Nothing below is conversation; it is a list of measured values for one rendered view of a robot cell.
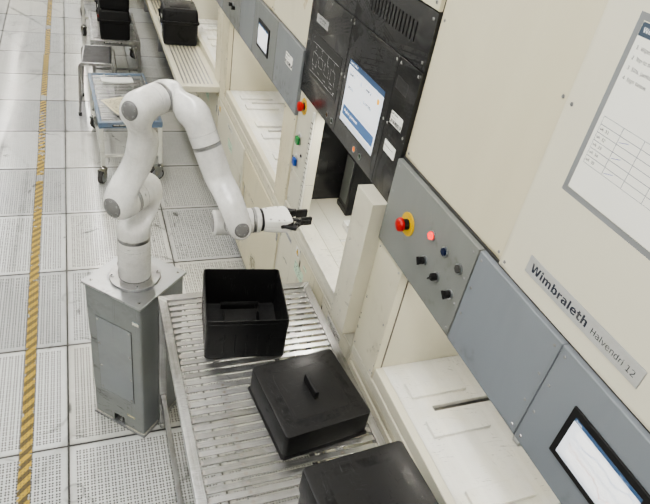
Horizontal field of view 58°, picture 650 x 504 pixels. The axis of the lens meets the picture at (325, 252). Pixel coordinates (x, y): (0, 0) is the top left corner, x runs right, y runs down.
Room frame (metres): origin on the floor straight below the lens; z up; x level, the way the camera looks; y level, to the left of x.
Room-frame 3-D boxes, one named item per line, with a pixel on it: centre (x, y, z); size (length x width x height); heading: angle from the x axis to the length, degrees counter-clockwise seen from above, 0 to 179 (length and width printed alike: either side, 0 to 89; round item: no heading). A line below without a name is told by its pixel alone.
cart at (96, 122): (4.00, 1.66, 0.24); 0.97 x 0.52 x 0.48; 29
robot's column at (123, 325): (1.72, 0.70, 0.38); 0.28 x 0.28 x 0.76; 71
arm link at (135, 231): (1.75, 0.69, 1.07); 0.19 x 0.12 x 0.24; 162
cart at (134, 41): (5.52, 2.39, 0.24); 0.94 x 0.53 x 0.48; 26
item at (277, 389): (1.24, -0.04, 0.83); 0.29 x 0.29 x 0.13; 33
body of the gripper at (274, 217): (1.65, 0.19, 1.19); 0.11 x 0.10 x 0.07; 117
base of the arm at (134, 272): (1.72, 0.70, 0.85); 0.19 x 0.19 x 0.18
